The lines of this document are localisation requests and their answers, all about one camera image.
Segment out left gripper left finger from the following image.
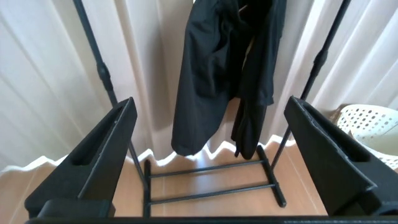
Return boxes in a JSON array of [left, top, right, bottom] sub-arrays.
[[24, 96, 138, 218]]

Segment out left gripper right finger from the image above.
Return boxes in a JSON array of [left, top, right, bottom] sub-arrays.
[[284, 95, 398, 217]]

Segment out black garment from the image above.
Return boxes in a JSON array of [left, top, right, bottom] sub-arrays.
[[230, 0, 287, 161]]

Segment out black shorts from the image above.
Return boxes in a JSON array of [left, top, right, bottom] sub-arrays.
[[170, 0, 249, 157]]

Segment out white laundry basket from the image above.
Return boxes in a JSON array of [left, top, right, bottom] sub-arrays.
[[334, 104, 398, 170]]

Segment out black clothes rack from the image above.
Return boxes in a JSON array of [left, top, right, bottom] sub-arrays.
[[73, 0, 352, 218]]

